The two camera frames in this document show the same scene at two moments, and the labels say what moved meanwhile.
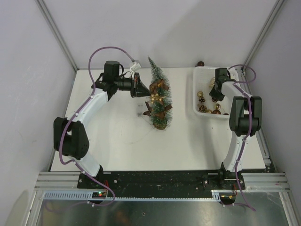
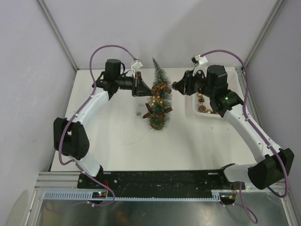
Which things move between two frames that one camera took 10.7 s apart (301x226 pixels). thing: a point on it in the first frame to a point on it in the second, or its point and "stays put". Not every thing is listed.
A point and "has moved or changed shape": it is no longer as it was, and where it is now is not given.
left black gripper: x=137 y=89 stays put
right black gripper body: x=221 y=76 to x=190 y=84
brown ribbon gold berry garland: x=158 y=107 has moved or changed shape
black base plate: x=159 y=182 stays put
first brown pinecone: x=202 y=108 stays put
